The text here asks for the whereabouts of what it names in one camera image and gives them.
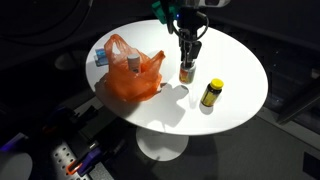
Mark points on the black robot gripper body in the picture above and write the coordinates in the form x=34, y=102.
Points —
x=189, y=20

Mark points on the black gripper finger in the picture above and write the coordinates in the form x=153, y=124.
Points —
x=182, y=49
x=194, y=49

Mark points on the white round table pedestal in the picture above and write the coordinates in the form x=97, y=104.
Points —
x=160, y=146

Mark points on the blue white packet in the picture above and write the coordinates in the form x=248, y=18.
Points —
x=100, y=58

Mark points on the robot arm with green part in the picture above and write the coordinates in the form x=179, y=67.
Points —
x=167, y=12

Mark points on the white bottle inside bag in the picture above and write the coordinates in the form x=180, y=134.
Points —
x=134, y=62

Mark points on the orange purple clamp tool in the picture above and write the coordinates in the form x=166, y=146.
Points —
x=84, y=164

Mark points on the orange plastic bag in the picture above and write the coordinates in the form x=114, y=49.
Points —
x=125, y=84

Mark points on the amber pill bottle yellow cap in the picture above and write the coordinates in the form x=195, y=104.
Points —
x=212, y=92

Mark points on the perforated metal plate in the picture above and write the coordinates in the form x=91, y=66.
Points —
x=62, y=156

